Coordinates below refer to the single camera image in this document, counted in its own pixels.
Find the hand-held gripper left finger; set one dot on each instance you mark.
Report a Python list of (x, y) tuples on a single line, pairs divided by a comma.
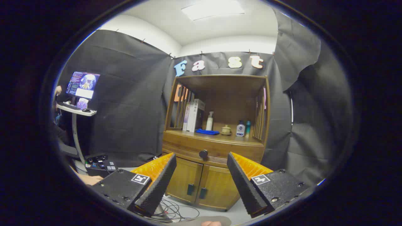
[(160, 185)]

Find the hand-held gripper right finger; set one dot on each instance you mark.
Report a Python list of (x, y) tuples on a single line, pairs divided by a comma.
[(243, 185)]

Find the wooden drawer with black knob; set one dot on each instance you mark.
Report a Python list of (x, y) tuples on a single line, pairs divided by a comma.
[(188, 147)]

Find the wooden cabinet door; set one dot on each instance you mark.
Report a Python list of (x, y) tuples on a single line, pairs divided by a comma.
[(216, 188), (188, 179)]

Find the wooden countertop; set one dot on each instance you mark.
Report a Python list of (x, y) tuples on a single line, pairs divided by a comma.
[(220, 138)]

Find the wooden cabinet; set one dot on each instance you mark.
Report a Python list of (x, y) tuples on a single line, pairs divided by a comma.
[(232, 103)]

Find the white lotion bottle blue cap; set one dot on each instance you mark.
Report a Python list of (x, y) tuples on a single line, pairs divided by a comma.
[(240, 130)]

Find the beige lidded ceramic teacup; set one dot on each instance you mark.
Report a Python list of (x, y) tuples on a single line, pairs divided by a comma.
[(225, 130)]

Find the teal slim bottle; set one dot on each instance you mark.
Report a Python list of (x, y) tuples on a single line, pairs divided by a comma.
[(248, 127)]

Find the blue folded towel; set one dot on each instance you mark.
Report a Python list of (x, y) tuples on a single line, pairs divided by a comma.
[(207, 132)]

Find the black equipment box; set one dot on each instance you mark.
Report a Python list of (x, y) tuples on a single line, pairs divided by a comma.
[(97, 169)]

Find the white pump bottle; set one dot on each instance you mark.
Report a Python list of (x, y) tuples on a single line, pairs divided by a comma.
[(209, 124)]

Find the thin pale purple book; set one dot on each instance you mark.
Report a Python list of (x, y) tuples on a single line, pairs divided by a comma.
[(186, 119)]

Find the thick white book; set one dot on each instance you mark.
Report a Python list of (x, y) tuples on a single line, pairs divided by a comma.
[(193, 116)]

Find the white standing desk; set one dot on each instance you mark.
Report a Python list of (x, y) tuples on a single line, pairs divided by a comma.
[(75, 131)]

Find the black keyboard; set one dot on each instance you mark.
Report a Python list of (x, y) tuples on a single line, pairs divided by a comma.
[(71, 106)]

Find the computer monitor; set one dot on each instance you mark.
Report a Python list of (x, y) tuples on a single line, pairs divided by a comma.
[(83, 83)]

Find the ceiling light panel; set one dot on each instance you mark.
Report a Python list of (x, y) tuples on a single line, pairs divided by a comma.
[(213, 9)]

